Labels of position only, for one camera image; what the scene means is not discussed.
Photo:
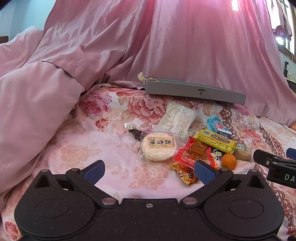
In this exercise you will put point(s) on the small orange mandarin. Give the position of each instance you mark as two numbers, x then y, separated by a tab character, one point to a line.
229	160

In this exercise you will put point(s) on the dark colourful snack packet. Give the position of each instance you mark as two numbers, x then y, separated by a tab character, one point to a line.
217	154

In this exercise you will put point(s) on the yellow snack bar packet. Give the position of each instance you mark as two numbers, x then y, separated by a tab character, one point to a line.
215	141

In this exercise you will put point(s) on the white printed snack packet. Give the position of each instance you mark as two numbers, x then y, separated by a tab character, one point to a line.
178	118

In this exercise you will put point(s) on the grey cardboard box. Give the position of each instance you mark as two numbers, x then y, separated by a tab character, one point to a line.
196	91

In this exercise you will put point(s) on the clear biscuit packet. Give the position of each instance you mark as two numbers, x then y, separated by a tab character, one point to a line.
242	154

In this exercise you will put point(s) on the gold orange snack packet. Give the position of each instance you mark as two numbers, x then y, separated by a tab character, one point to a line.
182	176

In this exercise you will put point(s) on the round rice cracker packet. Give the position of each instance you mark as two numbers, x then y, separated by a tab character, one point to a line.
158	147

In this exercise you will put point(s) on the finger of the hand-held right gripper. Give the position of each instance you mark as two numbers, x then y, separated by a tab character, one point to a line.
291	154
263	157

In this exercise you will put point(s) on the dark snack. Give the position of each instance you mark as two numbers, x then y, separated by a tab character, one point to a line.
135	134

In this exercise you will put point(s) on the pink curtain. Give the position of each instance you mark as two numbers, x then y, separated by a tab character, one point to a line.
185	46

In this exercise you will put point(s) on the floral bed sheet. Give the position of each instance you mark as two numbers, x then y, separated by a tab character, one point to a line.
115	160

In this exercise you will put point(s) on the red snack packet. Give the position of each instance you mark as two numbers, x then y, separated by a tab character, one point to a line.
185	158

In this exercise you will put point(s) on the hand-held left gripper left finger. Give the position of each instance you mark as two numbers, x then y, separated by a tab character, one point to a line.
94	172

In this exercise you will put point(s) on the hanging pink garment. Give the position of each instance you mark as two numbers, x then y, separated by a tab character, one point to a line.
283	20

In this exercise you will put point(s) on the brown wooden headboard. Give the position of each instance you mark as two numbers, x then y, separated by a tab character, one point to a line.
3	39

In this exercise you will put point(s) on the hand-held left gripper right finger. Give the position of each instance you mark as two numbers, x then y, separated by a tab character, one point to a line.
204	172

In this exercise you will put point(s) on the light blue candy packet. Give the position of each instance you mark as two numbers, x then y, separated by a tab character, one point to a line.
213	122

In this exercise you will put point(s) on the pink quilt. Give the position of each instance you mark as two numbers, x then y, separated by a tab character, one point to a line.
34	104

